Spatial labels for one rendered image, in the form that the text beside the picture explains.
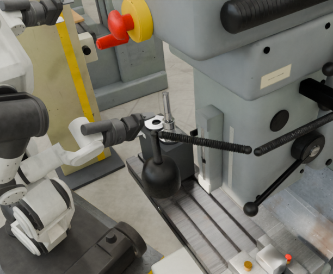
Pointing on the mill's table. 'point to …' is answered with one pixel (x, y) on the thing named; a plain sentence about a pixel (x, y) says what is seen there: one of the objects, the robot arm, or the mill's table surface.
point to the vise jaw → (235, 263)
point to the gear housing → (276, 56)
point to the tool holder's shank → (166, 106)
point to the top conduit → (258, 12)
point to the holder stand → (168, 147)
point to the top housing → (220, 41)
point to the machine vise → (290, 243)
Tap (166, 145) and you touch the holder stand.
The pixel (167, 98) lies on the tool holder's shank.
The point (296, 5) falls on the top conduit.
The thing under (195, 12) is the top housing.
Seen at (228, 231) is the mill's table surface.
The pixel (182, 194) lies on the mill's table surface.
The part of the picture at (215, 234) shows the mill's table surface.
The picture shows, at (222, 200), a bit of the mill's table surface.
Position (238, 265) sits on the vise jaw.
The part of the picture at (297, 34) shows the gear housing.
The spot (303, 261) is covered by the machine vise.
